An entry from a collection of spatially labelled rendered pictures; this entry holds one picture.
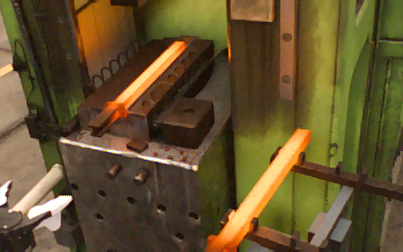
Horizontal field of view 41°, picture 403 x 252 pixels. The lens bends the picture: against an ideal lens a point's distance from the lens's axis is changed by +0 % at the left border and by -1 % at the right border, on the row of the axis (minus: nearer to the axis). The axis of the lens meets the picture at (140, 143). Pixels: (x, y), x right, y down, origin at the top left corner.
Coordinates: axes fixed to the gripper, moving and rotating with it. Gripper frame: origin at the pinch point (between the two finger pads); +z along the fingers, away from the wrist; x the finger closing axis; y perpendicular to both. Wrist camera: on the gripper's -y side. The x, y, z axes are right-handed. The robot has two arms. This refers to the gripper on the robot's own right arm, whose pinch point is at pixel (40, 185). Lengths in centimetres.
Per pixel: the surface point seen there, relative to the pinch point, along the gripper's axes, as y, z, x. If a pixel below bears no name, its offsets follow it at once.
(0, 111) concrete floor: 99, 151, -176
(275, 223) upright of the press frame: 39, 45, 34
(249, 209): 0.5, 7.2, 40.2
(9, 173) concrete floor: 100, 99, -125
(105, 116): -1.4, 24.6, 0.6
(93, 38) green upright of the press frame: -7, 52, -19
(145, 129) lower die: 4.8, 30.7, 6.8
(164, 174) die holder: 12.2, 24.7, 13.9
